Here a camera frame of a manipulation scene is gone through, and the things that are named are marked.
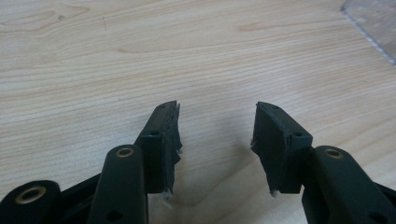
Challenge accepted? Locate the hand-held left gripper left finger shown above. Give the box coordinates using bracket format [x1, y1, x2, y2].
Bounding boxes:
[88, 100, 184, 224]

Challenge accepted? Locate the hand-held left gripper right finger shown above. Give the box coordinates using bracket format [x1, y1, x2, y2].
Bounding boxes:
[250, 101, 396, 224]

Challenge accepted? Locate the clear plastic sheet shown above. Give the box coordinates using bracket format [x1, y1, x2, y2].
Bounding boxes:
[340, 0, 396, 67]

